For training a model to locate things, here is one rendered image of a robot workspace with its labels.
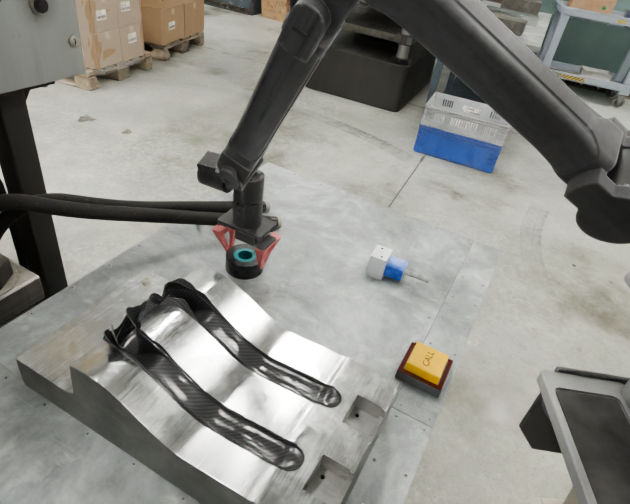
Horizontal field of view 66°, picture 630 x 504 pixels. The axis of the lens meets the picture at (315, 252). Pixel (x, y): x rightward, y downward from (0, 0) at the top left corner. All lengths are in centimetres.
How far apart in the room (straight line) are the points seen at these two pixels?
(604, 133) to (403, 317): 55
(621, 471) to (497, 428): 138
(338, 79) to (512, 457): 353
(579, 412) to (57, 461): 66
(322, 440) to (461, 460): 120
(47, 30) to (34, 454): 77
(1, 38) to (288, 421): 84
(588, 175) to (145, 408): 58
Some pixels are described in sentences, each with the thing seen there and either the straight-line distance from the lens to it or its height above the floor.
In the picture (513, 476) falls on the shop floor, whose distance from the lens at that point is 188.
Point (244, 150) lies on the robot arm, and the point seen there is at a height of 111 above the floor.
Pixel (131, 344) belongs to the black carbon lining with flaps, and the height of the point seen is 87.
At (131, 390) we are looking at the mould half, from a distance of 68.
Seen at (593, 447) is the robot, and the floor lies 104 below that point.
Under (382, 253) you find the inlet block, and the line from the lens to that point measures 105.
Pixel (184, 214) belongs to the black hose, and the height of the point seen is 88.
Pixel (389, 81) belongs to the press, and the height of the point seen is 25.
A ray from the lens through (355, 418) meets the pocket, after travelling 73.
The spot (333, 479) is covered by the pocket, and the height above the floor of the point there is 86.
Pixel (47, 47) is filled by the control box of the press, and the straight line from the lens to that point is 116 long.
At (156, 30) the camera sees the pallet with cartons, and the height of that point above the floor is 26.
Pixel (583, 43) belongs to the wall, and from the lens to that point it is 689.
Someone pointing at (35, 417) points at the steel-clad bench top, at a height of 80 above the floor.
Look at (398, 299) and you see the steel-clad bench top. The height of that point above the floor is 80.
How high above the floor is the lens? 145
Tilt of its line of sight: 36 degrees down
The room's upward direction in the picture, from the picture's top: 9 degrees clockwise
